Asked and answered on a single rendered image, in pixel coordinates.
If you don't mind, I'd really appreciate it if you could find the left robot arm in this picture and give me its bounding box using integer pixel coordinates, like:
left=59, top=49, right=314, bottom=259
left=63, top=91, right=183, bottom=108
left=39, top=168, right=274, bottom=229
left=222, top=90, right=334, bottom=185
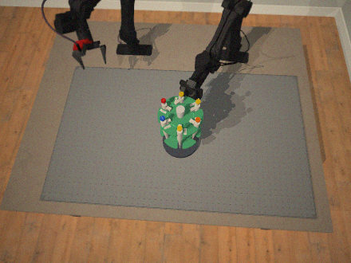
left=193, top=0, right=253, bottom=82

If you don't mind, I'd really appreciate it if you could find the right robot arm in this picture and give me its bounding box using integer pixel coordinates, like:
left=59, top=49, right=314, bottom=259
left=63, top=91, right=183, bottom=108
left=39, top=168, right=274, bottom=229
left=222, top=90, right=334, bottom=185
left=54, top=0, right=152, bottom=57

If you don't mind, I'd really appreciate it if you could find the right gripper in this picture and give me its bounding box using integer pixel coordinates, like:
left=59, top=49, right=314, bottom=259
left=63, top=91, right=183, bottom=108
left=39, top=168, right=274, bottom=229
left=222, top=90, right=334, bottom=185
left=72, top=29, right=106, bottom=69

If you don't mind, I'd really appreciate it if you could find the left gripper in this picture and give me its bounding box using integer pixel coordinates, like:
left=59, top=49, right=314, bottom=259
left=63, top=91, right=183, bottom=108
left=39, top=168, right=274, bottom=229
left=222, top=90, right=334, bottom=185
left=179, top=74, right=203, bottom=100

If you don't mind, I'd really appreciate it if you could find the white pipette with blue button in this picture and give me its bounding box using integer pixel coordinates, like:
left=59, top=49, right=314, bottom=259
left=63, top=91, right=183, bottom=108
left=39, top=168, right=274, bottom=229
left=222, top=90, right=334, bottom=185
left=160, top=116, right=171, bottom=139

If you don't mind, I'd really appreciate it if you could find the white pipette with yellow button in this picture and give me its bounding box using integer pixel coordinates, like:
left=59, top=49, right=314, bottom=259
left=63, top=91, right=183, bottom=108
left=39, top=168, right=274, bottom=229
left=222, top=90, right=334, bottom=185
left=177, top=124, right=183, bottom=147
left=190, top=99, right=201, bottom=112

